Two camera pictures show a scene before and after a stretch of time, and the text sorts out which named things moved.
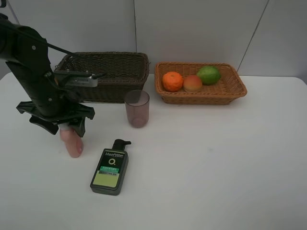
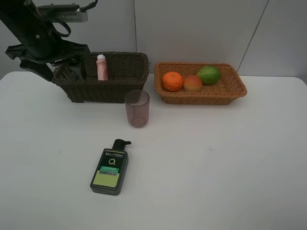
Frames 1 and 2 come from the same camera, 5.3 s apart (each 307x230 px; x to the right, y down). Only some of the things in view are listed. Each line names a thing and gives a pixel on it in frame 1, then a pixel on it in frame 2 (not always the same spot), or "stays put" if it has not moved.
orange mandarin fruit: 172,81 stays put
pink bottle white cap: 73,143 to 102,74
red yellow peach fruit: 192,84 stays put
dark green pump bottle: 110,174 stays put
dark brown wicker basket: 125,72 stays put
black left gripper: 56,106 to 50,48
